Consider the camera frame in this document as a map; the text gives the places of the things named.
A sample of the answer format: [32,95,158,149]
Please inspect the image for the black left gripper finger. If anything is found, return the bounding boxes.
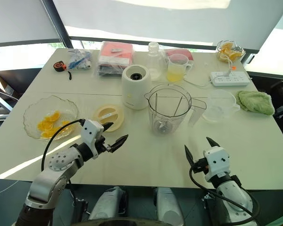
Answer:
[109,134,129,153]
[102,121,115,133]

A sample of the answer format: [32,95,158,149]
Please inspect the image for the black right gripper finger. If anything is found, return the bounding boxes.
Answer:
[184,144,196,168]
[206,137,219,149]

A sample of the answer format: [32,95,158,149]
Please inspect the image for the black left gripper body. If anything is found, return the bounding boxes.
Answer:
[95,134,114,154]

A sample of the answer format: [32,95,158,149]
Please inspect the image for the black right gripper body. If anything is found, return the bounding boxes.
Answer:
[192,157,209,175]

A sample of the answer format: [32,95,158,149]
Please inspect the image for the cream blender lid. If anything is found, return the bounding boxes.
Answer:
[92,105,125,133]

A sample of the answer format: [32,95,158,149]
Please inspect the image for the clear blender jar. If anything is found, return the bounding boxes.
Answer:
[144,83,207,136]

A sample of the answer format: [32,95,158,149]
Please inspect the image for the empty clear measuring cup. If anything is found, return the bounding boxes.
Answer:
[201,89,241,124]

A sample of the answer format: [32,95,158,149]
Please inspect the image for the white cup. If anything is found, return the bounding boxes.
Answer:
[121,64,153,111]

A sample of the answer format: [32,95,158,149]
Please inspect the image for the grey white robot leg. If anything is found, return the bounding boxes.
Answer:
[88,186,129,222]
[154,186,186,226]

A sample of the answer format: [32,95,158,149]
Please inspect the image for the green cloth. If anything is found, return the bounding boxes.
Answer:
[235,90,275,116]

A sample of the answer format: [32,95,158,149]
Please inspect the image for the white power strip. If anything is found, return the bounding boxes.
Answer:
[209,71,250,87]

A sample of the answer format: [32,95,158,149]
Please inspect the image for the bagged red grey cloth stack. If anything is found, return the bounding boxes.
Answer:
[92,40,135,77]

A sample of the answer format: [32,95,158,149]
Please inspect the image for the plastic bag with blue pens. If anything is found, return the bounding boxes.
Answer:
[67,48,93,70]

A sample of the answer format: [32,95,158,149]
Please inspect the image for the wavy clear glass bowl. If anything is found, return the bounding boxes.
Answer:
[23,94,79,141]

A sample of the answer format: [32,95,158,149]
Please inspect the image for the black orange tape measure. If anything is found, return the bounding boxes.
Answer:
[52,60,67,72]

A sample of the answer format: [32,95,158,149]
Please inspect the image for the white plug with orange tag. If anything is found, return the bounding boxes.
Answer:
[225,56,237,76]

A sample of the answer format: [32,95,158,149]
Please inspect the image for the clear plastic bottle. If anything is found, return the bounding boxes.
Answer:
[146,41,167,81]

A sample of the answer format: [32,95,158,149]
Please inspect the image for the measuring cup with yellow juice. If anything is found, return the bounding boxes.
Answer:
[166,53,194,83]

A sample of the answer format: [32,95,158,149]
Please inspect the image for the black chair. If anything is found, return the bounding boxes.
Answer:
[247,70,283,120]

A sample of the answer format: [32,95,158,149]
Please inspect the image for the red package in plastic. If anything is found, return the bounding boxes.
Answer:
[163,48,195,69]

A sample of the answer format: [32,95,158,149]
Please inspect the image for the faceted glass bowl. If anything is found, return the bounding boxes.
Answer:
[215,40,247,63]

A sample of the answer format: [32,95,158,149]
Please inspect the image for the black side furniture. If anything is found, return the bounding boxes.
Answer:
[0,68,42,95]

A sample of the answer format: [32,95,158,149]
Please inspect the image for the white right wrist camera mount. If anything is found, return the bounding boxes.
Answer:
[203,146,232,182]

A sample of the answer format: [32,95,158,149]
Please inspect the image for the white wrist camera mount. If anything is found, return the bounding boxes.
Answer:
[80,119,105,159]
[203,146,232,182]

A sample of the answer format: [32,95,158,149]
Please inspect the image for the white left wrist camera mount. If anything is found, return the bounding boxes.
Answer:
[80,119,105,159]

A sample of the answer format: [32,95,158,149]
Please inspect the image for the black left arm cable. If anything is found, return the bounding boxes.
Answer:
[41,119,86,170]

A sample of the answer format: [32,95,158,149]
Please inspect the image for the white power cable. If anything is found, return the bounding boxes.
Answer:
[183,78,212,88]

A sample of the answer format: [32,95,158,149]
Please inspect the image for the black window frame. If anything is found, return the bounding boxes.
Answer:
[44,0,283,50]

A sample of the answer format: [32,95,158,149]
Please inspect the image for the grey metal frame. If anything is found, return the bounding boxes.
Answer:
[0,89,15,116]

